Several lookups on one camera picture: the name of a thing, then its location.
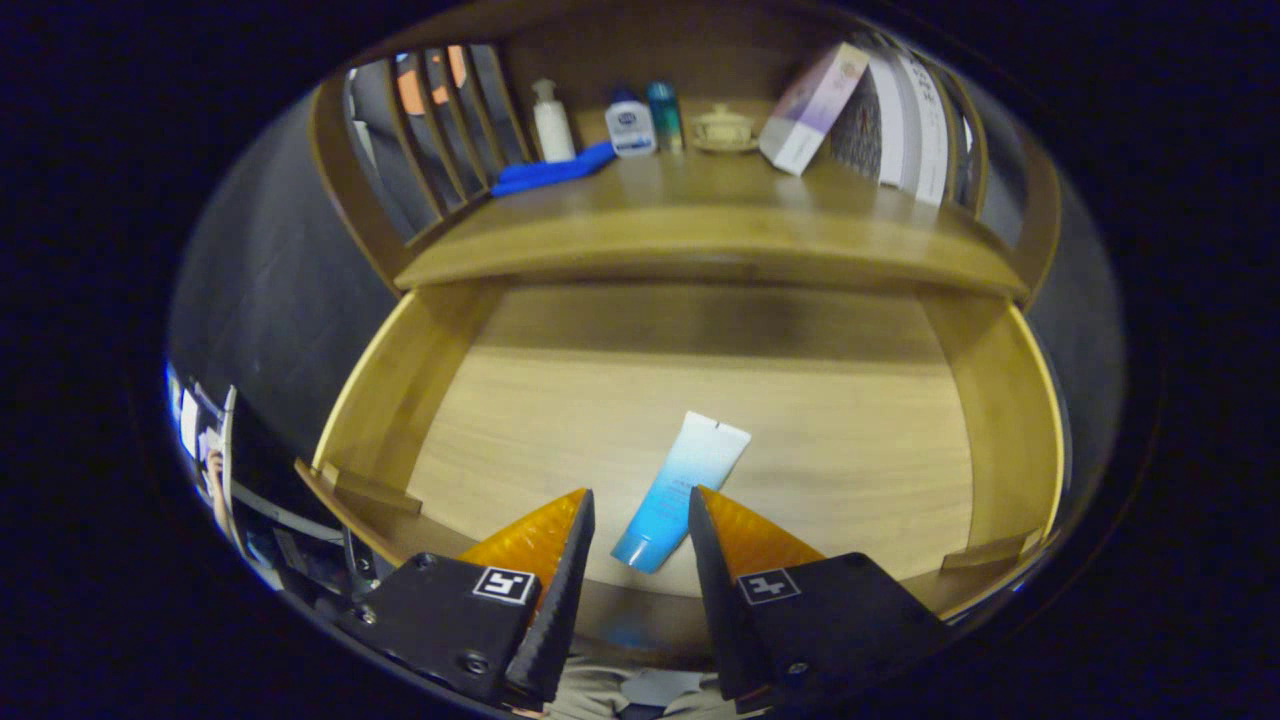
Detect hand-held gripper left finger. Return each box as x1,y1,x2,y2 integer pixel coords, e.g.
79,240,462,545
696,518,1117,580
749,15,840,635
335,487,597,709

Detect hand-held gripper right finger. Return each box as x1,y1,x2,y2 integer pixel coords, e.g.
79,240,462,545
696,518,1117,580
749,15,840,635
687,485,953,703

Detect blue white squeeze tube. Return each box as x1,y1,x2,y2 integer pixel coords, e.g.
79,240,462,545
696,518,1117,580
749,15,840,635
611,411,752,575

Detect wooden drawer with dark knob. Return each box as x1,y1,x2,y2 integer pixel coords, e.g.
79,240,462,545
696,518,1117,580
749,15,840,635
295,280,1066,661

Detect wooden countertop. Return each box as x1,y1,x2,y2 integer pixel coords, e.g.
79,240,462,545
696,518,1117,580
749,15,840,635
395,150,1031,301

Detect wooden cabinet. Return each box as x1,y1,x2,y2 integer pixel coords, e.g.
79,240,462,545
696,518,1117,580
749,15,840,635
310,0,1063,301

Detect person's beige trousers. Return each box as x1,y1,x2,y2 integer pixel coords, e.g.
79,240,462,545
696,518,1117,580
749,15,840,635
545,640,741,720

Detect blue folded cloth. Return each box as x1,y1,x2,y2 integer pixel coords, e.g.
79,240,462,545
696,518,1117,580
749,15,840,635
490,140,618,198

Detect black backdrop cloth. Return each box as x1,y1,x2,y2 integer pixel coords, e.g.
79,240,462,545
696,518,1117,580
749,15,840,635
168,45,1129,531

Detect white pump bottle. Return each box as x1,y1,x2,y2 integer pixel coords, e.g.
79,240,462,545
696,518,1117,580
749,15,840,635
531,79,578,163

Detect beige lidded teacup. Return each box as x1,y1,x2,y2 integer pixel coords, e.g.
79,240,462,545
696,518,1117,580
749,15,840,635
690,103,759,154

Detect white lotion bottle blue label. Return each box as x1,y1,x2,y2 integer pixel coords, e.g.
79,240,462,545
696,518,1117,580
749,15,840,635
605,90,658,159

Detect small teal bottle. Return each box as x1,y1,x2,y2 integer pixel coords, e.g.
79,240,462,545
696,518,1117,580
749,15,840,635
646,81,686,154

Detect pink purple box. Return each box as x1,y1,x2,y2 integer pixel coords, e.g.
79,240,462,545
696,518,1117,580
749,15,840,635
759,42,871,177

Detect grey white book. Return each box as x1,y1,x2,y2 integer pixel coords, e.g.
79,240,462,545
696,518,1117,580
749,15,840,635
832,55,906,188

